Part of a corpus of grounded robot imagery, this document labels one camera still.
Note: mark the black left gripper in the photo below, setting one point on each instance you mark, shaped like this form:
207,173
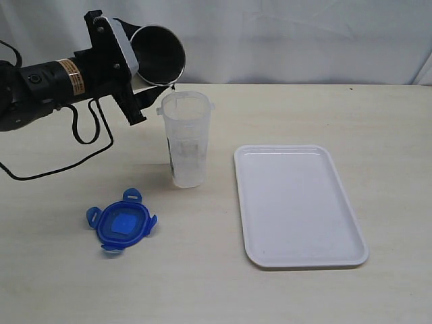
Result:
105,71

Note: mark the stainless steel cup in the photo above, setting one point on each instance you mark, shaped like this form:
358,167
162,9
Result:
160,54

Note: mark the blue container lid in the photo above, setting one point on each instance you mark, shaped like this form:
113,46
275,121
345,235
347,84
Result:
122,224

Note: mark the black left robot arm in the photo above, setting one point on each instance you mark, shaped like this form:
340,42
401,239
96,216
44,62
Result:
32,92

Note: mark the clear plastic container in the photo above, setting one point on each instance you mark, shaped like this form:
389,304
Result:
186,115

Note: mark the white backdrop curtain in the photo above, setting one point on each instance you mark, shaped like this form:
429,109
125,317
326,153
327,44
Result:
312,42

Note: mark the white plastic tray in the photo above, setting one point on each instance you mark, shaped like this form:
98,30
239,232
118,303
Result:
294,210

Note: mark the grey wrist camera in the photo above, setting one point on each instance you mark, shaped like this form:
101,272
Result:
125,46

